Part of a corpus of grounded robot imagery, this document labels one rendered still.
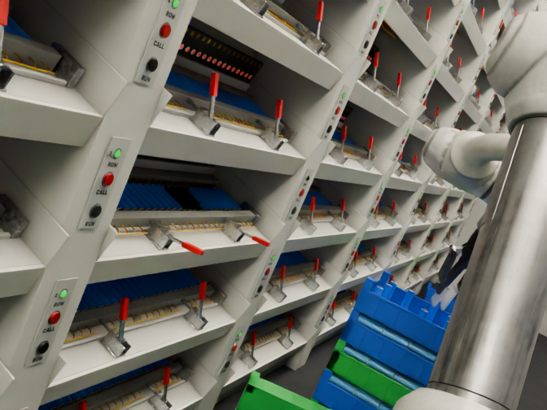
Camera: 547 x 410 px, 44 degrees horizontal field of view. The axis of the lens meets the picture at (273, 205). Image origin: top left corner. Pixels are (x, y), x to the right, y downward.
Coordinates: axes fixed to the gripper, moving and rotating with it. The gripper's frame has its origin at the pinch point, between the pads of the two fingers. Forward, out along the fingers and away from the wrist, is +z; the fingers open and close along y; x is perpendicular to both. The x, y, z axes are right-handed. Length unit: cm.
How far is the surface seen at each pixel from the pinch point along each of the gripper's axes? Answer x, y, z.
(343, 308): 71, 12, 74
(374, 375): -18.2, -12.1, 15.2
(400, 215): 101, 23, 43
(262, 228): -9, -50, -6
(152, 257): -47, -71, -20
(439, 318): 0.4, 3.3, 7.4
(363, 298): -7.5, -20.6, 3.7
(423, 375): -20.3, -3.8, 8.1
